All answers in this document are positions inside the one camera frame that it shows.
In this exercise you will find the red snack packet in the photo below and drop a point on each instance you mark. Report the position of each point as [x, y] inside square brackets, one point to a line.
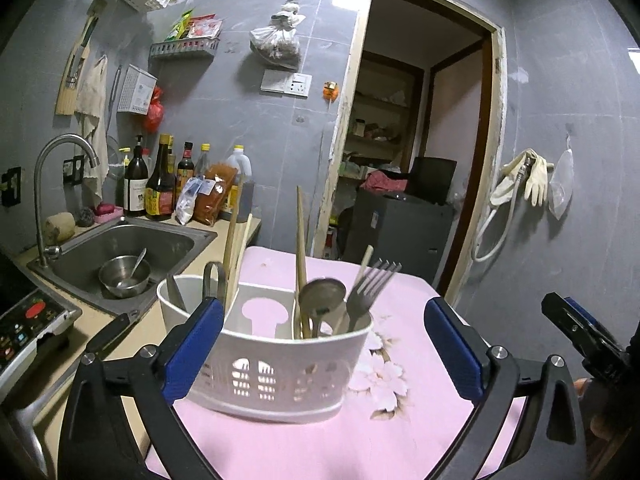
[205, 27]

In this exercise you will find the wooden door frame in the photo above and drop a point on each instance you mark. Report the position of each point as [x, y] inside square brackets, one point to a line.
[350, 85]

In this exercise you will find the grey wall rack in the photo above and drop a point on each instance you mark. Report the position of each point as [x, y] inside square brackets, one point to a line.
[182, 48]

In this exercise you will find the pink floral tablecloth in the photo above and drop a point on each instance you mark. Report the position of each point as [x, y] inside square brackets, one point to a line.
[310, 445]

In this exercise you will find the clear plastic bag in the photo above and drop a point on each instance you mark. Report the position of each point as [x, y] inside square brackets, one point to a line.
[560, 185]

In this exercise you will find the person's right hand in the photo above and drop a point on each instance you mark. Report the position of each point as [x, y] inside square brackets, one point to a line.
[607, 422]

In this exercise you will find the red-label sauce bottle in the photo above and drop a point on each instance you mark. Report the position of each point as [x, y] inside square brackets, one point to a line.
[185, 167]

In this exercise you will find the hanging bag of dried goods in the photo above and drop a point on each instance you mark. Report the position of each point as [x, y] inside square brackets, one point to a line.
[277, 42]

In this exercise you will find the stained dish rag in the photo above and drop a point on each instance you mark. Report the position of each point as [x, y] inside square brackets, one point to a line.
[90, 105]

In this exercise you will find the white and blue bag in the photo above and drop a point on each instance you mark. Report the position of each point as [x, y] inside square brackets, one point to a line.
[189, 202]

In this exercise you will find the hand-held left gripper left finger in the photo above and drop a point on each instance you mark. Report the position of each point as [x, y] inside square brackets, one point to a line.
[195, 350]

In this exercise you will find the green snack packet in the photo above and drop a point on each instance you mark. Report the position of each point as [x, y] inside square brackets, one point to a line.
[180, 25]

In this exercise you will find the clear pump bottle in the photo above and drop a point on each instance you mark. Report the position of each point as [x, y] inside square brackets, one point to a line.
[121, 180]

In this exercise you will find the curved metal faucet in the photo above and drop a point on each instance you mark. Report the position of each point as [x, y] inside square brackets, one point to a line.
[40, 190]

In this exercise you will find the steel kitchen sink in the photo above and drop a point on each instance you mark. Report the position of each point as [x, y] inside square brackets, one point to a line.
[85, 255]

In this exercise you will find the white plastic utensil basket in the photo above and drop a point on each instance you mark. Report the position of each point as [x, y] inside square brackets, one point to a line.
[270, 350]

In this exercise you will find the metal spoon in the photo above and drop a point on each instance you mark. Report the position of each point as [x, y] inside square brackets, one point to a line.
[322, 295]

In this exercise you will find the white wall socket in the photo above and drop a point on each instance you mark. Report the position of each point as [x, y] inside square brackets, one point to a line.
[299, 85]

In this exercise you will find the yellow-cap clear bottle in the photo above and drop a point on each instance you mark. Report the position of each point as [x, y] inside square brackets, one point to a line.
[202, 160]

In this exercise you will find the dark glass pump bottle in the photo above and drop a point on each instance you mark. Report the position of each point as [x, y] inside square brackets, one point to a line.
[136, 190]

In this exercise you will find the red plastic bag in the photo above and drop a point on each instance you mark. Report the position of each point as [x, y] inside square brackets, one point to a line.
[155, 112]

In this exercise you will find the small metal knife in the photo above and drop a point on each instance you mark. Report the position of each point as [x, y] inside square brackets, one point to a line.
[177, 292]

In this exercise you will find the induction cooker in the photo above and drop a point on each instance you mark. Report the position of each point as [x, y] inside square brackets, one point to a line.
[30, 325]

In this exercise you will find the orange wall hook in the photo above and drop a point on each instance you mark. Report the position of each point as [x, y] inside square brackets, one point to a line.
[330, 91]

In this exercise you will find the steel bowl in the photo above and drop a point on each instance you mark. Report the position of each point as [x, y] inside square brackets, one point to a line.
[112, 275]

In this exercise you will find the hanging kitchen knife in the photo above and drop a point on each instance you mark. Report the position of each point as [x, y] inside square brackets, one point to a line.
[80, 55]

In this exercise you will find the steel wool scrubber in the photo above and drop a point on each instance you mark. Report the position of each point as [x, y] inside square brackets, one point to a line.
[85, 217]

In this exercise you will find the metal peeler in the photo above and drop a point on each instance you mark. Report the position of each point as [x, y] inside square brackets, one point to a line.
[206, 280]

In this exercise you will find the wooden cutting board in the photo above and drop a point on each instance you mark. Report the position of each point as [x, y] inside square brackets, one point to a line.
[64, 100]

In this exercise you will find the large oil jug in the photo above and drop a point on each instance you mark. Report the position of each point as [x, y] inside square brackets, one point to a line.
[241, 165]

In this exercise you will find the spoon in steel bowl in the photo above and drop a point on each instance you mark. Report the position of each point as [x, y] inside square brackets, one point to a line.
[132, 270]

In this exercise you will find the orange spice bag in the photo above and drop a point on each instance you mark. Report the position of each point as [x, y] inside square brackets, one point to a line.
[215, 195]

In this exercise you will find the wooden shelf unit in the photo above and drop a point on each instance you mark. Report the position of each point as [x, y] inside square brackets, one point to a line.
[385, 115]

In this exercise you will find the metal fork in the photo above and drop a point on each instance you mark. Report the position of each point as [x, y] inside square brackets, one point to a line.
[370, 287]

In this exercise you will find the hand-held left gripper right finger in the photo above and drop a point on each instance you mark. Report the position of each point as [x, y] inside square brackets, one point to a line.
[455, 347]

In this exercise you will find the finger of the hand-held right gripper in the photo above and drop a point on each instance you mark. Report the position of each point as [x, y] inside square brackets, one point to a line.
[590, 322]
[562, 317]

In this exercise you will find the white perforated wall holder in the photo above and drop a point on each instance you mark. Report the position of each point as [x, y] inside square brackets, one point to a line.
[137, 87]

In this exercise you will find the tall soy sauce bottle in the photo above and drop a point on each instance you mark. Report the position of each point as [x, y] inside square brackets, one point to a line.
[160, 190]

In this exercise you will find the red cloth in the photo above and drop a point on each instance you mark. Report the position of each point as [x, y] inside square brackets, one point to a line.
[382, 181]

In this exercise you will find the cream rubber glove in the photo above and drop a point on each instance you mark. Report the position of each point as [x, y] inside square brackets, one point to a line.
[537, 180]
[505, 185]

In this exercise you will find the white wall switch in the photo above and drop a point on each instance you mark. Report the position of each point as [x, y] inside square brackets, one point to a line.
[274, 81]

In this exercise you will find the dark grey cabinet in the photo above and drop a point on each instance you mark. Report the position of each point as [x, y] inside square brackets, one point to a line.
[400, 235]

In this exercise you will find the pink soap dish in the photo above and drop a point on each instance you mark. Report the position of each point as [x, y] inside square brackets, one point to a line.
[109, 212]

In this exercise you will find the beige loofah sponge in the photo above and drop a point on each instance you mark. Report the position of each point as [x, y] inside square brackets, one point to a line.
[59, 227]

